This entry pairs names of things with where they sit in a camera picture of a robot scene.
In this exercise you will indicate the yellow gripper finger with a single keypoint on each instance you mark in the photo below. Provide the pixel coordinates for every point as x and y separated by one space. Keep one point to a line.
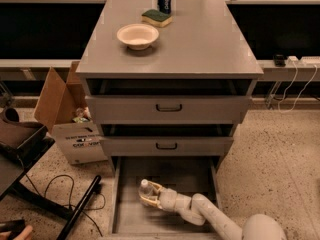
150 201
157 187

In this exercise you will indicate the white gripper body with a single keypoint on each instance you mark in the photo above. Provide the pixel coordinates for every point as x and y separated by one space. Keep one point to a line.
168 197

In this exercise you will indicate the clear plastic water bottle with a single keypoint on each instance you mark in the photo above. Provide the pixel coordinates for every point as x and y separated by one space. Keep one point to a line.
145 189

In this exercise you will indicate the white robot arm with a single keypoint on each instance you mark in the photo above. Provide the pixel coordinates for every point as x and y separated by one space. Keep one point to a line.
198 209

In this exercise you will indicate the bottom grey drawer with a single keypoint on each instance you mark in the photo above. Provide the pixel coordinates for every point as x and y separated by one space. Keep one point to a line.
132 220

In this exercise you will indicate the grey drawer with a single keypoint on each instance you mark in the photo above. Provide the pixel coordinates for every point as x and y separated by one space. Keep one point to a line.
166 139
132 220
168 101

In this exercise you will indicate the middle grey drawer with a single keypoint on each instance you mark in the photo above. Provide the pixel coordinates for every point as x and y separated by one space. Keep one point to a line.
166 139

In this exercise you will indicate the grey drawer cabinet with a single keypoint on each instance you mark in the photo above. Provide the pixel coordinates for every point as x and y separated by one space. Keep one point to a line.
202 42

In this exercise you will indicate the top grey drawer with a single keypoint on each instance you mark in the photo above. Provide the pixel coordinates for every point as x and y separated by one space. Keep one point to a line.
168 101

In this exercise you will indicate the open cardboard box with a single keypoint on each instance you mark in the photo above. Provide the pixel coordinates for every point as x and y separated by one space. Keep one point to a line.
62 108

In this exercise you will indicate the black chair base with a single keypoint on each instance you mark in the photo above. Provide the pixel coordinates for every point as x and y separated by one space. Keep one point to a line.
12 172

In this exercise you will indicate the white paper bowl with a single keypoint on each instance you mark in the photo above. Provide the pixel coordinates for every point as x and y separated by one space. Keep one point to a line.
137 36

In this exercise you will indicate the yellow green sponge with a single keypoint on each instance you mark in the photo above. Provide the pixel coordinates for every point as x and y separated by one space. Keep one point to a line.
156 18

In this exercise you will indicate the black power adapter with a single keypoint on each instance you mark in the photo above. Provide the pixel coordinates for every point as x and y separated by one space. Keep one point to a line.
279 60

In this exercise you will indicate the white power strip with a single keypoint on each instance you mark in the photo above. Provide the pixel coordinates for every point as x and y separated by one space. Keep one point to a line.
305 60

